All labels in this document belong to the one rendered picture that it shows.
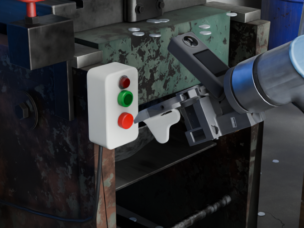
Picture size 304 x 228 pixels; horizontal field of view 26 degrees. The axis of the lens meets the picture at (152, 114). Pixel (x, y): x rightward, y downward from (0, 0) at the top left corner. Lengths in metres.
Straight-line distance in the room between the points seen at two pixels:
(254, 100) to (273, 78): 0.05
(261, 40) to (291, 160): 0.88
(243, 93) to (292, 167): 1.38
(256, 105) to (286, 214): 1.10
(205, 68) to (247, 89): 0.09
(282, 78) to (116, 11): 0.57
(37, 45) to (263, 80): 0.40
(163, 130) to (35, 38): 0.26
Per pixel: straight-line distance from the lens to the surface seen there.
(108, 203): 1.24
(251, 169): 1.59
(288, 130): 2.55
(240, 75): 0.89
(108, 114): 1.10
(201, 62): 0.95
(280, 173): 2.20
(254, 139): 1.56
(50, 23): 1.10
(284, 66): 0.84
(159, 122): 1.01
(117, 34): 1.27
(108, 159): 1.20
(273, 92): 0.86
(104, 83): 1.08
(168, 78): 1.36
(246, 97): 0.89
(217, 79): 0.93
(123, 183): 1.41
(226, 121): 0.95
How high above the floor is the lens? 0.95
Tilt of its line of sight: 21 degrees down
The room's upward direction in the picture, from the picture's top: straight up
